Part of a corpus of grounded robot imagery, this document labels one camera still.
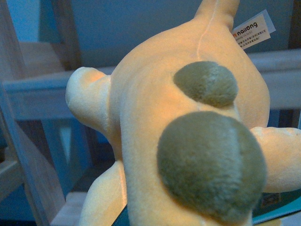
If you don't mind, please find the yellow plush dinosaur toy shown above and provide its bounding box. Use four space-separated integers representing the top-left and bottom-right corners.
65 0 301 226

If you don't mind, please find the white plush toy label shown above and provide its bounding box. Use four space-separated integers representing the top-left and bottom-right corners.
232 9 276 49

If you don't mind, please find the left wooden shelf unit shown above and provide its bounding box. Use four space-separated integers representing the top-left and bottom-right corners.
0 0 301 226

